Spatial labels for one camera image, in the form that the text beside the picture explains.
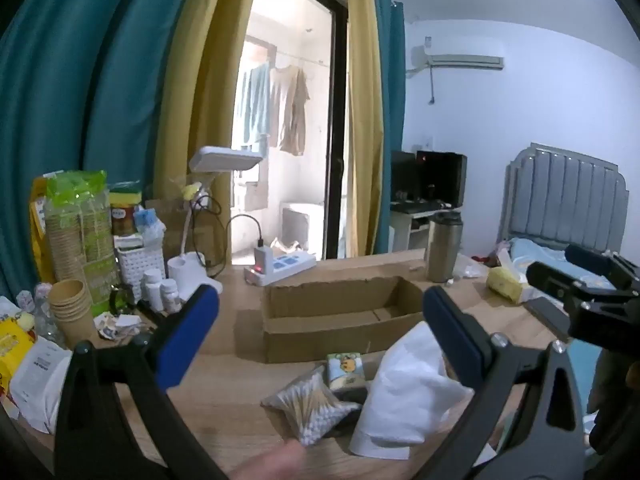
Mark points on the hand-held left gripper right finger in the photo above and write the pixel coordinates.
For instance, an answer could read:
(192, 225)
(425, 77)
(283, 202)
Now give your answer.
(450, 330)

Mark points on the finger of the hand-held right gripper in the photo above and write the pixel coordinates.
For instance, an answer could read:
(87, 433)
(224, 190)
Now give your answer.
(587, 259)
(550, 277)

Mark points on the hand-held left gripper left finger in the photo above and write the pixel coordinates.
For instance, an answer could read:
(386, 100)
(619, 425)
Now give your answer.
(192, 330)

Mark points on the white towel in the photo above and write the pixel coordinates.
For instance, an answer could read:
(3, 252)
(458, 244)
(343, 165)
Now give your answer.
(410, 390)

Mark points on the small cartoon card pack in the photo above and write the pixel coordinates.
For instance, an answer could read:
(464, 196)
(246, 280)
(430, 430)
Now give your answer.
(346, 370)

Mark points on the cardboard box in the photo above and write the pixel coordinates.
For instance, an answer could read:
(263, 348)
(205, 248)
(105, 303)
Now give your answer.
(310, 340)

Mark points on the bag of cotton swabs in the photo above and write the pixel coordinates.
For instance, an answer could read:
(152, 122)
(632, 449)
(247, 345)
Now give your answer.
(310, 405)

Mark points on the person's right forearm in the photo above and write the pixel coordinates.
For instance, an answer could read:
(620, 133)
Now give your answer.
(617, 410)

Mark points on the person's left hand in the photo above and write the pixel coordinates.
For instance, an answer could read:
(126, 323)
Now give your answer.
(272, 462)

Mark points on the light blue bed blanket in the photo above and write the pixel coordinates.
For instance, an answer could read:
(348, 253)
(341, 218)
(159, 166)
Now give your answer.
(540, 260)

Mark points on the small white pill bottle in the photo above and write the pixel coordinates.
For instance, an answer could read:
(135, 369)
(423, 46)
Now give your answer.
(170, 297)

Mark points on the yellow tissue pack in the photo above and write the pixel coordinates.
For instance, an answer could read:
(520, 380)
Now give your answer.
(505, 282)

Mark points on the large white pill bottle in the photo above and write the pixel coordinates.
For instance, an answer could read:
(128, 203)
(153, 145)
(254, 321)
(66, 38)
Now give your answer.
(152, 290)

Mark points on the crumpled clear plastic bag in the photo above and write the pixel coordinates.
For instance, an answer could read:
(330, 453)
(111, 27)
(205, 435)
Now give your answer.
(467, 271)

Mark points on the grey padded headboard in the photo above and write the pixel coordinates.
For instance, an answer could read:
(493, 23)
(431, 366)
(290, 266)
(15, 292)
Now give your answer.
(565, 195)

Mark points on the crumpled printed wrapper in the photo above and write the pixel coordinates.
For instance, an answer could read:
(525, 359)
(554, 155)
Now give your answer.
(117, 325)

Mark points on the white perforated basket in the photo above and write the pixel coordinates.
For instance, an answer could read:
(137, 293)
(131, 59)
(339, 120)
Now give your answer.
(140, 270)

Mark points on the steel travel tumbler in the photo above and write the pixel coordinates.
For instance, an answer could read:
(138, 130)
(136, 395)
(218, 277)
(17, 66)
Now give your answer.
(442, 250)

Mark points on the black hoop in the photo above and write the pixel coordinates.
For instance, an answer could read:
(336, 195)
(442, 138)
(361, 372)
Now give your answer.
(116, 300)

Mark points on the white plug-in charger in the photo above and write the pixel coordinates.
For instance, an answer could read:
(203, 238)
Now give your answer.
(262, 259)

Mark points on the white computer desk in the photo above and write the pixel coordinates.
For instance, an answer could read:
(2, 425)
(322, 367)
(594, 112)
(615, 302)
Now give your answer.
(407, 230)

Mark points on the white and green box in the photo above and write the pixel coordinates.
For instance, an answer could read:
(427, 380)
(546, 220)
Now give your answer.
(129, 241)

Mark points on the clear bag with blue top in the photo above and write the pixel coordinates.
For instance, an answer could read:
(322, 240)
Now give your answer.
(149, 225)

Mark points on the white power strip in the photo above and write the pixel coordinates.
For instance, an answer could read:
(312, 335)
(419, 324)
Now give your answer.
(287, 265)

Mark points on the stack of brown paper cups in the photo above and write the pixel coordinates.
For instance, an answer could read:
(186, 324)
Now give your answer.
(70, 310)

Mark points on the black keyboard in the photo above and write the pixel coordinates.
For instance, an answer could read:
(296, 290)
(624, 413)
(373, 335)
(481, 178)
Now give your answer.
(415, 206)

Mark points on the brown jar with yellow lid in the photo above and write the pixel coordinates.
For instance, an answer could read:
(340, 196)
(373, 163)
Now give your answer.
(124, 210)

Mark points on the black computer monitor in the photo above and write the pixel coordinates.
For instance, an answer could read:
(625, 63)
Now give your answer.
(442, 177)

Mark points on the white balcony appliance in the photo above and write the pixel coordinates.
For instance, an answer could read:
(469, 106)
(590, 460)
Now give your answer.
(302, 227)

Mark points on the green paper cup package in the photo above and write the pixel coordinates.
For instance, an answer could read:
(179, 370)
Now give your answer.
(82, 220)

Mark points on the white paper pouch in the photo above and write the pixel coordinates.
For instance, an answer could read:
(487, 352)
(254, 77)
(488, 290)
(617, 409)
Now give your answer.
(40, 385)

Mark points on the white desk lamp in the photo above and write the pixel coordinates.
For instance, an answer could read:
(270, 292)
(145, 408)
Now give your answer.
(225, 160)

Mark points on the yellow printed packet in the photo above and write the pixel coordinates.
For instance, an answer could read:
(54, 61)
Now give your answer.
(12, 352)

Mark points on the yellow snack bag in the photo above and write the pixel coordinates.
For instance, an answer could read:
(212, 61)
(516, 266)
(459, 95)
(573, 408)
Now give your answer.
(37, 225)

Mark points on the hanging blue shirt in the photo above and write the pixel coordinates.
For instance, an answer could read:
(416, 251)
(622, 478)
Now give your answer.
(252, 105)

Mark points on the white air conditioner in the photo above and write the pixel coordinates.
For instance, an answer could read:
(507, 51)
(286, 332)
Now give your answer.
(465, 60)

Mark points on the narrow yellow curtain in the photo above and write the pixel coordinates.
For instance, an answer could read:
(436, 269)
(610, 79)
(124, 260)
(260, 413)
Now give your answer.
(362, 110)

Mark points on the hanging beige shirt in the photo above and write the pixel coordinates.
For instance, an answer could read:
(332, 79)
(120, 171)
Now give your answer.
(290, 110)

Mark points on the wide yellow curtain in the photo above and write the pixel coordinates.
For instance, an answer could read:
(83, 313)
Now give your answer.
(200, 85)

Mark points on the narrow teal curtain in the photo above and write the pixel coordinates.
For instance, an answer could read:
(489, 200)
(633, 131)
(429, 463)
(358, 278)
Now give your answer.
(392, 85)

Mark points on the wide teal curtain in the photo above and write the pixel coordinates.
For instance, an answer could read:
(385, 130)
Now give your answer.
(75, 85)

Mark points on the wall socket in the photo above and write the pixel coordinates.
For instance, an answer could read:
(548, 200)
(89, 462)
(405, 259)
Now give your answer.
(428, 143)

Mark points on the black door frame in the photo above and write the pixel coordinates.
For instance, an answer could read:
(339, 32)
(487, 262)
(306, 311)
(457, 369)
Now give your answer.
(340, 110)

